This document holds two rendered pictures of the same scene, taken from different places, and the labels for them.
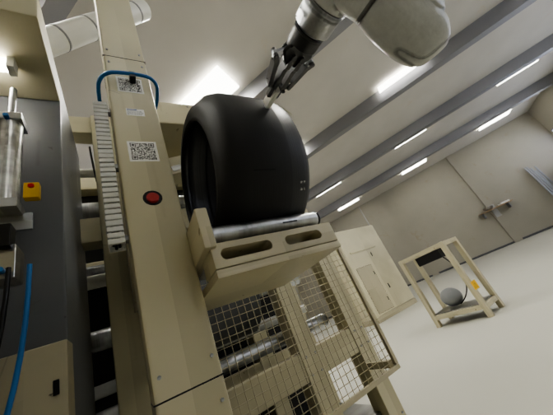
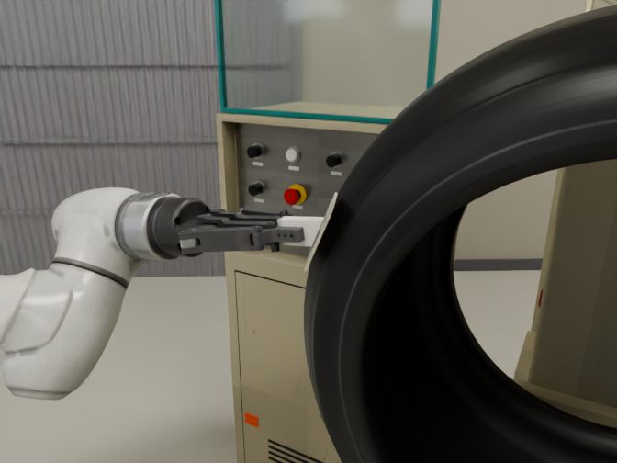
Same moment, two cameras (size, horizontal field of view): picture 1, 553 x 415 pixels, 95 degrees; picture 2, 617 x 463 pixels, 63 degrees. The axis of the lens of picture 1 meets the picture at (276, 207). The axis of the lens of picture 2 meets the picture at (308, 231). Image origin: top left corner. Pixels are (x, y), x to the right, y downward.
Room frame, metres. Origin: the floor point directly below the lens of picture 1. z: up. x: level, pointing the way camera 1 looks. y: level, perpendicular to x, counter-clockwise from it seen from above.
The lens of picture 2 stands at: (1.03, -0.33, 1.41)
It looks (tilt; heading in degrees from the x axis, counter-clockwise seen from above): 19 degrees down; 156
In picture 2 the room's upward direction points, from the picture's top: straight up
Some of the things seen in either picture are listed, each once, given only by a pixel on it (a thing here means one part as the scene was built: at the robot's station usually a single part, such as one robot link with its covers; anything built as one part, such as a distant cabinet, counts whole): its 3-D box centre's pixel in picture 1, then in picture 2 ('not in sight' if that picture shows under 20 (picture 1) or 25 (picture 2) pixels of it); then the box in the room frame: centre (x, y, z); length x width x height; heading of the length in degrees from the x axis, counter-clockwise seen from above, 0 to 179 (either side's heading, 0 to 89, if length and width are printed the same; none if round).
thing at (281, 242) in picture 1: (275, 249); not in sight; (0.65, 0.05, 0.83); 0.36 x 0.09 x 0.06; 126
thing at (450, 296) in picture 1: (446, 282); not in sight; (3.25, -1.44, 0.40); 0.60 x 0.35 x 0.80; 37
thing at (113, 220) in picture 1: (109, 168); not in sight; (0.52, 0.37, 1.19); 0.05 x 0.04 x 0.48; 36
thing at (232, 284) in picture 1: (260, 279); not in sight; (0.76, 0.13, 0.80); 0.37 x 0.36 x 0.02; 36
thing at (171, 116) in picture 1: (205, 133); not in sight; (1.08, 0.20, 1.71); 0.61 x 0.25 x 0.15; 126
